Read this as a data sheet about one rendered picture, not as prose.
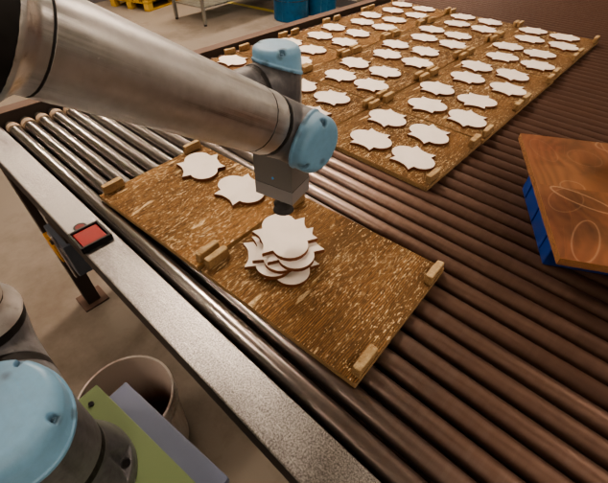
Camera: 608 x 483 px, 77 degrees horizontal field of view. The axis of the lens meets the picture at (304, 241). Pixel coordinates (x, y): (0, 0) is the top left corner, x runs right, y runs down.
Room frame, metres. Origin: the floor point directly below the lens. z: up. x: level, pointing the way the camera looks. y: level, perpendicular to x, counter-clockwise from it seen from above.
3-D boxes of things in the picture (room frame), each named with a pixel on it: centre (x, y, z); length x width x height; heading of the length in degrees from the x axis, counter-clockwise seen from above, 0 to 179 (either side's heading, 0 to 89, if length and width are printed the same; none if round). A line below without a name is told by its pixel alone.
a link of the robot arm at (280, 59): (0.61, 0.05, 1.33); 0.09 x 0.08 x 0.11; 137
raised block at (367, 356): (0.34, -0.11, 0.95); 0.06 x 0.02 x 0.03; 141
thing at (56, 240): (0.80, 0.67, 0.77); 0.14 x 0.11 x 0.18; 48
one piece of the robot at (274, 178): (0.62, 0.03, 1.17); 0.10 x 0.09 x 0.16; 150
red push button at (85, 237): (0.67, 0.52, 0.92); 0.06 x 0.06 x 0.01; 48
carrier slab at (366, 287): (0.56, -0.04, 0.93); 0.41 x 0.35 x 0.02; 51
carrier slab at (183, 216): (0.83, 0.28, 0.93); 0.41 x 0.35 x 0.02; 51
